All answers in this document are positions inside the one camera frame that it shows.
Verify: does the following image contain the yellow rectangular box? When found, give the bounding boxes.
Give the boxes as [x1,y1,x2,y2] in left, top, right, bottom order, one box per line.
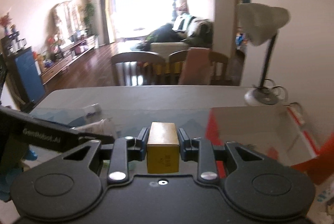
[147,122,180,174]

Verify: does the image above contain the green lid label jar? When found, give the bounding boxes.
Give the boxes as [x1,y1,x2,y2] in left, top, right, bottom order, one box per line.
[72,118,118,139]

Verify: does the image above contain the glass jar purple beads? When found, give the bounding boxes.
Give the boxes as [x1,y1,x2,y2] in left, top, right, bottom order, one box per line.
[83,103,102,117]

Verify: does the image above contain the blue gloved hand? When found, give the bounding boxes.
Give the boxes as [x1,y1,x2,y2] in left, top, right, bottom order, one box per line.
[1,149,38,202]

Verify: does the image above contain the blue cabinet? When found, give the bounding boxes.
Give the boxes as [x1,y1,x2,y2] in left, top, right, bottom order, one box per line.
[5,47,45,110]

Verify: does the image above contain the wooden tv cabinet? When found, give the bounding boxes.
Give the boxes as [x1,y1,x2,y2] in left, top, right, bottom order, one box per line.
[41,36,96,85]

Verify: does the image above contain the red cardboard box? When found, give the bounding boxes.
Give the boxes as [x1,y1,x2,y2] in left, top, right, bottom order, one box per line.
[205,106,333,185]

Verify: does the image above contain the pink cloth on chair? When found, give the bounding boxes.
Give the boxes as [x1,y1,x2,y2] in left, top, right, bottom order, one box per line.
[178,48,212,85]

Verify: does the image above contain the wooden dining chair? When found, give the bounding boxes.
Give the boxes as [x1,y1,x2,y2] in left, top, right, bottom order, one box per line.
[110,51,166,86]

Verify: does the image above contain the wooden chair with cloth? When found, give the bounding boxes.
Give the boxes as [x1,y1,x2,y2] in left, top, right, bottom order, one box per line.
[169,48,229,85]

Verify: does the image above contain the sofa with blankets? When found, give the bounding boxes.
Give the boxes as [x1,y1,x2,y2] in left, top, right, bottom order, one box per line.
[139,14,213,59]

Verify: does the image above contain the potted green plant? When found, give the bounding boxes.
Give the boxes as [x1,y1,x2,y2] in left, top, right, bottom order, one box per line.
[84,2,95,36]

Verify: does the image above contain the grey desk lamp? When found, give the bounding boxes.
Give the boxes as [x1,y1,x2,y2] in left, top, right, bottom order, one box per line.
[236,3,290,106]

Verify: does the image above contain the black lamp cable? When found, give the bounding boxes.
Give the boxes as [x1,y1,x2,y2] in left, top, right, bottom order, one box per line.
[256,78,304,112]

